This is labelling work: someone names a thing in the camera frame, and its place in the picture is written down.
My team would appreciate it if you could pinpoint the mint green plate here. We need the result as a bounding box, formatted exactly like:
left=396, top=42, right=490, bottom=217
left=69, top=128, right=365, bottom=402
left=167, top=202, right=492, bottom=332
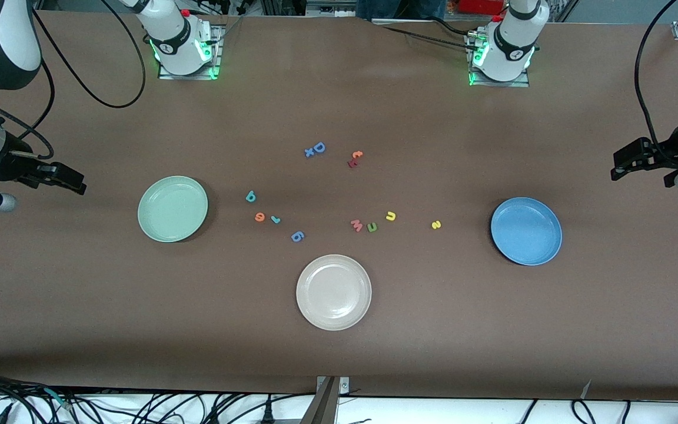
left=137, top=175, right=209, bottom=243

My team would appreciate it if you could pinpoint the blue plate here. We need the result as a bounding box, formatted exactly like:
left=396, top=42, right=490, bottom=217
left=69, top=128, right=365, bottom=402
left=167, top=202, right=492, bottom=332
left=490, top=197, right=563, bottom=267

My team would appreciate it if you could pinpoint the red box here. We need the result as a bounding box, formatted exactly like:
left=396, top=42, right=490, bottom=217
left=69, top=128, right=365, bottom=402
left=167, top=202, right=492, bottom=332
left=457, top=0, right=507, bottom=16

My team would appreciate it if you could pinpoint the person in blue jeans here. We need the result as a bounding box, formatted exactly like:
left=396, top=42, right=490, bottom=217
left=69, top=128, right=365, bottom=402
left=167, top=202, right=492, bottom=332
left=355, top=0, right=447, bottom=21

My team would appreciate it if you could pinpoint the beige plate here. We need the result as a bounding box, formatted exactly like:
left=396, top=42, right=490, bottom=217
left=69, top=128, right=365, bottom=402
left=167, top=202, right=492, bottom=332
left=295, top=254, right=373, bottom=332

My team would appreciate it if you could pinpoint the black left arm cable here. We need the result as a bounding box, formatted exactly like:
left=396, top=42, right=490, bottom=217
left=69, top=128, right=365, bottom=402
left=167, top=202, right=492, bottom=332
left=635, top=0, right=678, bottom=168

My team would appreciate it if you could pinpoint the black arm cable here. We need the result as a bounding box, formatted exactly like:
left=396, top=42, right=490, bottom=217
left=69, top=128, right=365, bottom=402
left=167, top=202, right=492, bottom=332
left=0, top=0, right=147, bottom=177
left=635, top=0, right=678, bottom=168

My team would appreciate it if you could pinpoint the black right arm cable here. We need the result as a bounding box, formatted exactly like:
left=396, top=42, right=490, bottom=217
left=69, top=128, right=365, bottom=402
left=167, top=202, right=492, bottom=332
left=0, top=0, right=147, bottom=177

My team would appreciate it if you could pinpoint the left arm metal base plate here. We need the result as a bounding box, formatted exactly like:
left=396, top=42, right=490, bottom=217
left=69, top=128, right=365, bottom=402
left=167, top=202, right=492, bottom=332
left=467, top=32, right=531, bottom=88

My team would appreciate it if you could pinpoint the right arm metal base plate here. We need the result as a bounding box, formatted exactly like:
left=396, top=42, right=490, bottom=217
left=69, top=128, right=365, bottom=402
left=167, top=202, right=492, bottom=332
left=158, top=24, right=223, bottom=81

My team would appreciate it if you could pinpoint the teal tipped floor cable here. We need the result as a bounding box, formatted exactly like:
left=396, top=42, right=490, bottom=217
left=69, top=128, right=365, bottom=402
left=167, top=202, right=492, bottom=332
left=42, top=387, right=75, bottom=411

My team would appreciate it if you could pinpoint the black table cable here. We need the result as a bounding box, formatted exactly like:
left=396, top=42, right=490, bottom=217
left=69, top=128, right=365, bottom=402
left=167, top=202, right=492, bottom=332
left=426, top=16, right=476, bottom=37
left=374, top=22, right=476, bottom=48

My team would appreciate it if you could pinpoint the grey metal table bracket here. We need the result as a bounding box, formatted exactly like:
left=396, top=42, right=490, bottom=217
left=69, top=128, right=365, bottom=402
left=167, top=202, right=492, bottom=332
left=301, top=376, right=351, bottom=424

